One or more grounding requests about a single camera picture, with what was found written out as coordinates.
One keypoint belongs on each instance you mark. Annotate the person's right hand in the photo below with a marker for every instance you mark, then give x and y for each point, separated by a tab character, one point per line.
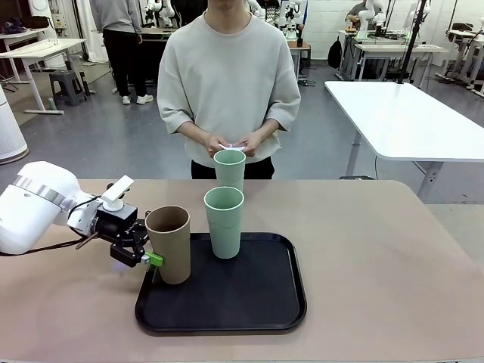
215	145

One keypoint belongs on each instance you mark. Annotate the brown plastic cup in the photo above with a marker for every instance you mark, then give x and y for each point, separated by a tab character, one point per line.
170	246

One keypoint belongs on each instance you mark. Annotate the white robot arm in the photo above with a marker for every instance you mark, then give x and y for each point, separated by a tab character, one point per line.
162	13
365	19

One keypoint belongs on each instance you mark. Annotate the wooden top table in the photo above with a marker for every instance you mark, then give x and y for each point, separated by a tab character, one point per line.
300	45

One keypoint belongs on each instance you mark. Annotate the black backpack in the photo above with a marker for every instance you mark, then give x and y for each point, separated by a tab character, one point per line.
334	54

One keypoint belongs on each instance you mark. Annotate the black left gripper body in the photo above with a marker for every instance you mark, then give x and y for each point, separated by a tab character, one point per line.
117	221

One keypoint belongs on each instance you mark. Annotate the white desk with black items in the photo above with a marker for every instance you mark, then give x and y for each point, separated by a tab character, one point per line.
463	38

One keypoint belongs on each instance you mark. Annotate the white desk with slanted legs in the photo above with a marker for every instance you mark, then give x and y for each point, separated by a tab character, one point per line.
38	47

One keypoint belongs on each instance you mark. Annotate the pale green bottle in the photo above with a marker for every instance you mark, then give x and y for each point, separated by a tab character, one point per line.
51	104

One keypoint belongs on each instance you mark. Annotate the black plastic tray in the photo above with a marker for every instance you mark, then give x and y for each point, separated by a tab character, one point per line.
234	298

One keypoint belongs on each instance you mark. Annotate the person's left forearm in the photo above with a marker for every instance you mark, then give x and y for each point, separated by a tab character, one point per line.
266	129

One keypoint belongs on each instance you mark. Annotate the black tripod pole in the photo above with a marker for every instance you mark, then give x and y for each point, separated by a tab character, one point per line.
410	49

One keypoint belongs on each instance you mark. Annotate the person's left hand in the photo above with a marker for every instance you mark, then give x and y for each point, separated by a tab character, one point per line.
251	144

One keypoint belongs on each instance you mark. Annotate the large white table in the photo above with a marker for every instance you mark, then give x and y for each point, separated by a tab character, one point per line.
397	121

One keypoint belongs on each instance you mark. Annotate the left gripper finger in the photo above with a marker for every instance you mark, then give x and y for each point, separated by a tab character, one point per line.
128	255
140	230

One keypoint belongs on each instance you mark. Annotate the person in beige shirt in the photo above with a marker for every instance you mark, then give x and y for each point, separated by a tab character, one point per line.
227	75

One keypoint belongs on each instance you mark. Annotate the person's right forearm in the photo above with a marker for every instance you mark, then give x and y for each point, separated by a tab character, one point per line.
191	132

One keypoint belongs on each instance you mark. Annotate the long white desk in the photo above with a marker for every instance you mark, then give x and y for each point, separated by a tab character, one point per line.
397	48

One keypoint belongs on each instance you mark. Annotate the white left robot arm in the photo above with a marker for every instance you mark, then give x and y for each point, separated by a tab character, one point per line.
34	211

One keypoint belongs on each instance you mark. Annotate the white cylinder appliance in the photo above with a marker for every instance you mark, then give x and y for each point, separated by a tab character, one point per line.
11	140

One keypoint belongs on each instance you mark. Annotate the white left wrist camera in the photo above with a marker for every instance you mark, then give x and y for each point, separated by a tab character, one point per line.
117	189

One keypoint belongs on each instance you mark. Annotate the grey plastic stool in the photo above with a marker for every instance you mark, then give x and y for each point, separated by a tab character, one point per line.
68	77

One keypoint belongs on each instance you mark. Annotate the light green plastic cup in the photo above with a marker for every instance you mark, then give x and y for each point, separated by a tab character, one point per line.
225	234
229	170

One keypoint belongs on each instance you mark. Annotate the white paper coaster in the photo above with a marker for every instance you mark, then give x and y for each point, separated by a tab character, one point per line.
227	146

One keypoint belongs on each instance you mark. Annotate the person in black trousers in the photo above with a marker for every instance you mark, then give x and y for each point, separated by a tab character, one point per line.
125	56

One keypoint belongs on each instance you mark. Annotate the seated person in grey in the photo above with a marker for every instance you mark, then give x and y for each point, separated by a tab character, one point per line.
353	17

